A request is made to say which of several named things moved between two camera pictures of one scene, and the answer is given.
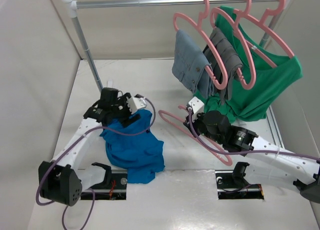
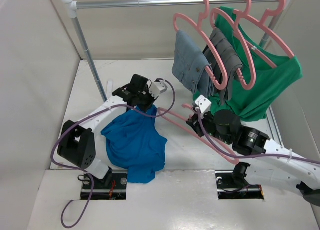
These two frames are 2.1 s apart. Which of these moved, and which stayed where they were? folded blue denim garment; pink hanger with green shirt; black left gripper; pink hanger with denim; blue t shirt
Moved: black left gripper; blue t shirt
Stayed: folded blue denim garment; pink hanger with denim; pink hanger with green shirt
